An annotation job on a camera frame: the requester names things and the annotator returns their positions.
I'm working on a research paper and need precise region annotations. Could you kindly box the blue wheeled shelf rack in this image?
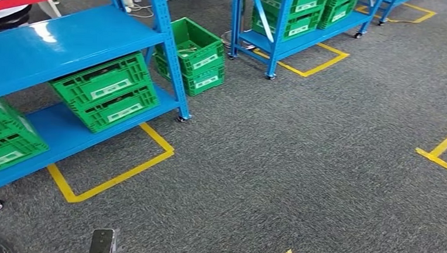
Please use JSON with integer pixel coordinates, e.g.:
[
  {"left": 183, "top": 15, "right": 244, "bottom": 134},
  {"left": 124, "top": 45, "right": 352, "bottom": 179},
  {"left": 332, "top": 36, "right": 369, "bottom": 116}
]
[
  {"left": 365, "top": 0, "right": 415, "bottom": 28},
  {"left": 226, "top": 0, "right": 386, "bottom": 88}
]

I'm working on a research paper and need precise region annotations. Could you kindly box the blue metal shelf rack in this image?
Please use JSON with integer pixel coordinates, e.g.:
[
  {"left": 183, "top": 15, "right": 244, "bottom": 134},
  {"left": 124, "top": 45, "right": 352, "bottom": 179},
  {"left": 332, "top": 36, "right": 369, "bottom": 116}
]
[{"left": 0, "top": 0, "right": 200, "bottom": 229}]

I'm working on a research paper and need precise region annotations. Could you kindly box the chrome round stanchion base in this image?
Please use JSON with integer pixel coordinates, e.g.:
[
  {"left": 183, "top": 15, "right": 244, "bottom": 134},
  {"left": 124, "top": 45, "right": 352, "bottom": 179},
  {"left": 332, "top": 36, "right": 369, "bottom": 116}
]
[{"left": 220, "top": 29, "right": 258, "bottom": 52}]

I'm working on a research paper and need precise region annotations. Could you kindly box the black swivel stool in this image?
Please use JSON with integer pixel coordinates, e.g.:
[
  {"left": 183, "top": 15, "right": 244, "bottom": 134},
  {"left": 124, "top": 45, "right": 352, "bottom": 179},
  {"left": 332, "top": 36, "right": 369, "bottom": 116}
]
[{"left": 0, "top": 2, "right": 33, "bottom": 36}]

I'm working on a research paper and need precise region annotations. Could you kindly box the white wire bundle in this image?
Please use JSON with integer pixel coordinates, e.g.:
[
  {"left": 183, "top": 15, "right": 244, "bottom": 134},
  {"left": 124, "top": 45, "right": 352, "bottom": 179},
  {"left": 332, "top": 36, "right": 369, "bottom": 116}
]
[{"left": 176, "top": 44, "right": 199, "bottom": 58}]

